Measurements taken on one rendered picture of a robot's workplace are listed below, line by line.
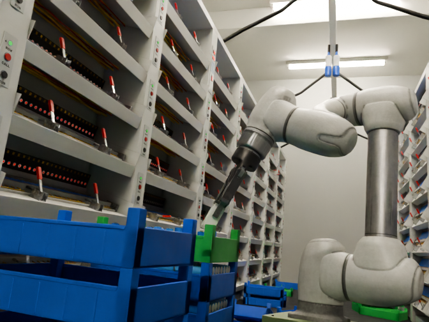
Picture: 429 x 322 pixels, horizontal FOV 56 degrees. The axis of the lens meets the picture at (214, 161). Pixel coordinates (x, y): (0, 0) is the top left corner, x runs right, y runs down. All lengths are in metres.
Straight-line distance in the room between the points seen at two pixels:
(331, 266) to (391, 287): 0.19
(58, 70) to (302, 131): 0.67
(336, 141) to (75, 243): 0.66
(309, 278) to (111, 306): 0.97
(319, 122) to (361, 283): 0.58
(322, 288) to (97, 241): 0.98
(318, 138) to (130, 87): 0.86
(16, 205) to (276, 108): 0.69
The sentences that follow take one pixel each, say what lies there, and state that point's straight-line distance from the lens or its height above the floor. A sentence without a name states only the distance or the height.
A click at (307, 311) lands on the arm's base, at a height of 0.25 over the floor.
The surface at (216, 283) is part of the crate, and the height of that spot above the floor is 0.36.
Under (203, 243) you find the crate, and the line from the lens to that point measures 0.87.
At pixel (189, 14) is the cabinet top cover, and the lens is 2.36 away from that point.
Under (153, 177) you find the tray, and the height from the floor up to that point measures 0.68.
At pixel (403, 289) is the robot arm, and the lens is 1.37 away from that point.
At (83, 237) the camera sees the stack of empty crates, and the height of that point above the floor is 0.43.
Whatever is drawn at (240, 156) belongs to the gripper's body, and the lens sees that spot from 1.06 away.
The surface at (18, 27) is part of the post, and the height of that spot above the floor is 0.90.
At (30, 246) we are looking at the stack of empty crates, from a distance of 0.66.
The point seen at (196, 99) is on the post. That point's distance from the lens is 2.30.
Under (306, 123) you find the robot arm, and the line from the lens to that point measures 1.04.
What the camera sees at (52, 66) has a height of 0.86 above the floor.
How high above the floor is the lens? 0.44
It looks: 11 degrees up
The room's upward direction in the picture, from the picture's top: 5 degrees clockwise
